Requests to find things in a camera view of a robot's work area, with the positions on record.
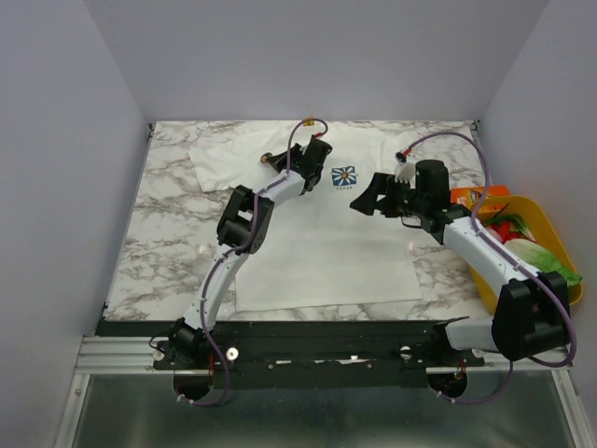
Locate green onion toy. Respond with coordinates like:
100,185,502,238
485,203,535,242

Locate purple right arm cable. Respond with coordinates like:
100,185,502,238
400,131,577,405

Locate yellow plastic bin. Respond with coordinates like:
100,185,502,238
478,195,582,304

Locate white t-shirt with flower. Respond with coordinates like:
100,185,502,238
187,121,423,313

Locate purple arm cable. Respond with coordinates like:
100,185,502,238
175,119,330,408
400,131,577,405

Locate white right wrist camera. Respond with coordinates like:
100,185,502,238
395,147,416,184

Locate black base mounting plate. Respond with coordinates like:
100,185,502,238
96,320,484,391

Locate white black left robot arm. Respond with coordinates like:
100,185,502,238
169,133,332,369

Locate aluminium frame rail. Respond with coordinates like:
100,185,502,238
50,334,169,448

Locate red tomato toy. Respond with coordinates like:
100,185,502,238
490,220,511,243

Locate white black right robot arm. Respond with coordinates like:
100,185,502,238
350,160,573,366

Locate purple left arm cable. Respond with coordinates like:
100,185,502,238
175,119,330,408

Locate white cabbage toy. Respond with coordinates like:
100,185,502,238
505,238,546,264

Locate orange cardboard box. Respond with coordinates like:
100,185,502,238
451,185,509,209

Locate green lettuce toy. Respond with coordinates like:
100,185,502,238
530,248,582,287

